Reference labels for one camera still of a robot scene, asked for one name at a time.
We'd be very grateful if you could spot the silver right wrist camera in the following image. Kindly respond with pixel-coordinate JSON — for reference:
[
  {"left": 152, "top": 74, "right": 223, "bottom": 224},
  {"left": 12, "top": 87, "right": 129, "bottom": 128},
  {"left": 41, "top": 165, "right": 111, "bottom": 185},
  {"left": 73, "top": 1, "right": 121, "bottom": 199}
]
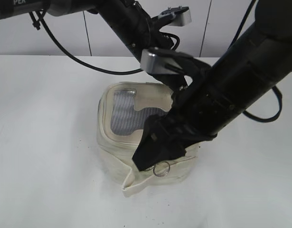
[{"left": 140, "top": 47, "right": 182, "bottom": 75}]

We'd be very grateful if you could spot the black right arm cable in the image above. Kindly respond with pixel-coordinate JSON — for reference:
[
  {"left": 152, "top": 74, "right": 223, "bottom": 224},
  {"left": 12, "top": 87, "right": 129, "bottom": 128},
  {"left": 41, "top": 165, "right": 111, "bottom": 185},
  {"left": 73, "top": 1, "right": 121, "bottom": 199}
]
[{"left": 242, "top": 85, "right": 283, "bottom": 123}]

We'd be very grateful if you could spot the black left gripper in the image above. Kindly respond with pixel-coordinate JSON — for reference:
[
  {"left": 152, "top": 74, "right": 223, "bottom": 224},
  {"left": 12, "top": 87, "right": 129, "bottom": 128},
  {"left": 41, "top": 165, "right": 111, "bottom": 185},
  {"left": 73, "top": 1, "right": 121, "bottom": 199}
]
[{"left": 140, "top": 47, "right": 207, "bottom": 91}]

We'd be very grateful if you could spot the white zippered fabric bag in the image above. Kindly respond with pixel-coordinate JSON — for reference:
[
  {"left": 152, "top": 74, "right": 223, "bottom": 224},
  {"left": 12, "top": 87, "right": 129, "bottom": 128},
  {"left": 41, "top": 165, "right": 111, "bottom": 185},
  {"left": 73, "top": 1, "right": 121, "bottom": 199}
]
[{"left": 96, "top": 82, "right": 198, "bottom": 197}]

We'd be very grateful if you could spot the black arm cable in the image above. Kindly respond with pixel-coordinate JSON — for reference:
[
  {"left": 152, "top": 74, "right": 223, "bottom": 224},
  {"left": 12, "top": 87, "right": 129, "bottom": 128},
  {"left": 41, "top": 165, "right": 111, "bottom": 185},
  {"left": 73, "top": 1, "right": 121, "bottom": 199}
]
[
  {"left": 242, "top": 85, "right": 283, "bottom": 123},
  {"left": 28, "top": 11, "right": 143, "bottom": 76}
]

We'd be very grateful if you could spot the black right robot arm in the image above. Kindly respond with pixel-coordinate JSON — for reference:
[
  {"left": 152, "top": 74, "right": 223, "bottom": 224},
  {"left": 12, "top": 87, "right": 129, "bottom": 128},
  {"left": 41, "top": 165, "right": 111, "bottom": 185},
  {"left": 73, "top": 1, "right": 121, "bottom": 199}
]
[{"left": 132, "top": 0, "right": 292, "bottom": 171}]

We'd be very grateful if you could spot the metal zipper pull with ring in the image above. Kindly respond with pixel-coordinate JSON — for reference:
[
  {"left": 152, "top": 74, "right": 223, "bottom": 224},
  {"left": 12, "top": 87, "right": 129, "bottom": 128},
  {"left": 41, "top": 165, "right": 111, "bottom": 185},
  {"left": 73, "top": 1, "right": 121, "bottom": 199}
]
[{"left": 146, "top": 161, "right": 170, "bottom": 177}]

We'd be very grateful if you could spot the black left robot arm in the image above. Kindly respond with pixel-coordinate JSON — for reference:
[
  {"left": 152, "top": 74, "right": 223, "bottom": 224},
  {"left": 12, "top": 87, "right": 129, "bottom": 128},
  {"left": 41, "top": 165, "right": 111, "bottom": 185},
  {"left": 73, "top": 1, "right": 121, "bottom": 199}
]
[{"left": 0, "top": 0, "right": 210, "bottom": 91}]

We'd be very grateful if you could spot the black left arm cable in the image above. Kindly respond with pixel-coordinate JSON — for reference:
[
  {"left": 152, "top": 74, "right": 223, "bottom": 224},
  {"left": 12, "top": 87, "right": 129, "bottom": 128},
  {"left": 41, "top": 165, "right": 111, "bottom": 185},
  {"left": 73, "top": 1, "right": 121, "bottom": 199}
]
[{"left": 28, "top": 11, "right": 143, "bottom": 76}]

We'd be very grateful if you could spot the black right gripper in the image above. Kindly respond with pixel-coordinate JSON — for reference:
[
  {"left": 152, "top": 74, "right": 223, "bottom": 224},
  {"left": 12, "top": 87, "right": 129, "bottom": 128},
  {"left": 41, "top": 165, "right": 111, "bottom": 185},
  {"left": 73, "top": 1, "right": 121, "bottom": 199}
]
[{"left": 132, "top": 85, "right": 234, "bottom": 171}]

